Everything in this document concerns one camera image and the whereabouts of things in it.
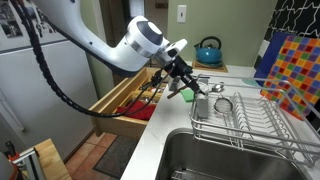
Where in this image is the small metal measuring spoon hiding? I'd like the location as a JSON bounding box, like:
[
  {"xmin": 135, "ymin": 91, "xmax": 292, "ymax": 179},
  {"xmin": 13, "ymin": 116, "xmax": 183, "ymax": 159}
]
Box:
[{"xmin": 209, "ymin": 83, "xmax": 225, "ymax": 94}]

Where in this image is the stainless steel sink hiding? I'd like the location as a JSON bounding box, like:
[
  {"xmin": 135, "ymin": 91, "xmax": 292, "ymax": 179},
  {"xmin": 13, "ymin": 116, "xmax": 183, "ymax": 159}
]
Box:
[{"xmin": 154, "ymin": 128, "xmax": 311, "ymax": 180}]

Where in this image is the red cloth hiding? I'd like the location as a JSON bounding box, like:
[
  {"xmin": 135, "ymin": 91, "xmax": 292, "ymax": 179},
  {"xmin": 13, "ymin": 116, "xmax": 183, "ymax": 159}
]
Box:
[{"xmin": 116, "ymin": 98, "xmax": 158, "ymax": 122}]

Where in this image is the blue box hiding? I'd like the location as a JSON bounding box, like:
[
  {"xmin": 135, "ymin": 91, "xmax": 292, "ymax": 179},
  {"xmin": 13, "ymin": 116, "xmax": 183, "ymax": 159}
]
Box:
[{"xmin": 253, "ymin": 31, "xmax": 296, "ymax": 88}]

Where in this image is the wooden drawer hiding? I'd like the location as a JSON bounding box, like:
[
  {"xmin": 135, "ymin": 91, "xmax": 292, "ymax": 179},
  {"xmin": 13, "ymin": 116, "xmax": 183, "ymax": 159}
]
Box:
[{"xmin": 88, "ymin": 64, "xmax": 173, "ymax": 140}]

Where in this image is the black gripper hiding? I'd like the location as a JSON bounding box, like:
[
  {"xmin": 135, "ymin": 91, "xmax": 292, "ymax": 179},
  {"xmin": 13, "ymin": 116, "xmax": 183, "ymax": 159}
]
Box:
[{"xmin": 164, "ymin": 54, "xmax": 205, "ymax": 97}]

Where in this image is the white refrigerator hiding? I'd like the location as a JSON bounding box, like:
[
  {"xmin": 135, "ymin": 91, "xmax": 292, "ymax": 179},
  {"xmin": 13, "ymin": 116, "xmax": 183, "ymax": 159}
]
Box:
[{"xmin": 0, "ymin": 0, "xmax": 99, "ymax": 161}]

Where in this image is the silver wire dish rack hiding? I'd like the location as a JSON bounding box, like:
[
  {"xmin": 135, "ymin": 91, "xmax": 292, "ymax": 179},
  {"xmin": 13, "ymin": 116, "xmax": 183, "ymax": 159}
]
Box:
[{"xmin": 189, "ymin": 73, "xmax": 320, "ymax": 168}]

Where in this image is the red black clamp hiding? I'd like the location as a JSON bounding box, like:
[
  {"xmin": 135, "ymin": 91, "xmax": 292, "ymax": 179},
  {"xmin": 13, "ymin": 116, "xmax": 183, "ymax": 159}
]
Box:
[{"xmin": 3, "ymin": 140, "xmax": 22, "ymax": 163}]

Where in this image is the teal kettle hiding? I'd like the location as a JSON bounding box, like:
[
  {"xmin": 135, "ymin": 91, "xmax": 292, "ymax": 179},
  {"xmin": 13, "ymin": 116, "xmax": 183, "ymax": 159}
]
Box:
[{"xmin": 193, "ymin": 35, "xmax": 224, "ymax": 66}]

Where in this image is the wooden trivet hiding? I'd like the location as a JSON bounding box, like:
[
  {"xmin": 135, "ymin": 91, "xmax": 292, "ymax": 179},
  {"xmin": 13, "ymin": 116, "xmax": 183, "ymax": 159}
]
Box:
[{"xmin": 191, "ymin": 60, "xmax": 229, "ymax": 74}]

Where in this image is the grey floor mat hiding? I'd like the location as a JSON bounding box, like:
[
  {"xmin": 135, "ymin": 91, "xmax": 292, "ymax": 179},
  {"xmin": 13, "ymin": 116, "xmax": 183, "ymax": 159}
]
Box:
[{"xmin": 92, "ymin": 134, "xmax": 139, "ymax": 180}]

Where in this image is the pale teal coaster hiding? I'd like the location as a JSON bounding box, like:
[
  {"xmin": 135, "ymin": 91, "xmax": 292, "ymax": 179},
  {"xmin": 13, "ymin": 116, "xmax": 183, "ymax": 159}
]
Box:
[{"xmin": 241, "ymin": 77, "xmax": 262, "ymax": 88}]

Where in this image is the steel sink bottom grid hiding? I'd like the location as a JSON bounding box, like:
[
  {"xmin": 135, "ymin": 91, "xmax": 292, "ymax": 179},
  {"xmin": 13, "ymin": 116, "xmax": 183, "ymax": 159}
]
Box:
[{"xmin": 171, "ymin": 169, "xmax": 204, "ymax": 180}]

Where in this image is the aluminium frame rail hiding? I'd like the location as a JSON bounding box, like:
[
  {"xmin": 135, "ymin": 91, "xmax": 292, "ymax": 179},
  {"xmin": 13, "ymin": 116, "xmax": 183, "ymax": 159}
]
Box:
[{"xmin": 11, "ymin": 148, "xmax": 46, "ymax": 180}]

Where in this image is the white light switch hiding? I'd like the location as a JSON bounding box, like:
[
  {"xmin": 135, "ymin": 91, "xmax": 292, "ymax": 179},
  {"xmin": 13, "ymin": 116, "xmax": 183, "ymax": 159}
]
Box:
[{"xmin": 176, "ymin": 4, "xmax": 188, "ymax": 24}]

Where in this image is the green sponge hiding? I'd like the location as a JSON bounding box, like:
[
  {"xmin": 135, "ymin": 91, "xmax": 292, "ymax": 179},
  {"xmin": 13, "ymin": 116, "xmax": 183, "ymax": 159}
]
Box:
[{"xmin": 179, "ymin": 89, "xmax": 196, "ymax": 103}]

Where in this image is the light wooden block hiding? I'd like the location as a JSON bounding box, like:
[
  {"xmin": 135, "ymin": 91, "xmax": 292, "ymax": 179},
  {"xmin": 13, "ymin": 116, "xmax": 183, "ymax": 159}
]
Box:
[{"xmin": 33, "ymin": 138, "xmax": 73, "ymax": 180}]

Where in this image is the grey utensil drying holder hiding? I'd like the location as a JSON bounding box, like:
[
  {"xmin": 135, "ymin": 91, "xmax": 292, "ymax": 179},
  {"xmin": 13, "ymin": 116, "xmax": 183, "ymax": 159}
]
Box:
[{"xmin": 195, "ymin": 76, "xmax": 211, "ymax": 118}]

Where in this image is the brown wall plaque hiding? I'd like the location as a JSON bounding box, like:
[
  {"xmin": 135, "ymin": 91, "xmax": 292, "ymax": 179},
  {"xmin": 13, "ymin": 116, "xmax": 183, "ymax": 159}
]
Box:
[{"xmin": 154, "ymin": 1, "xmax": 169, "ymax": 10}]

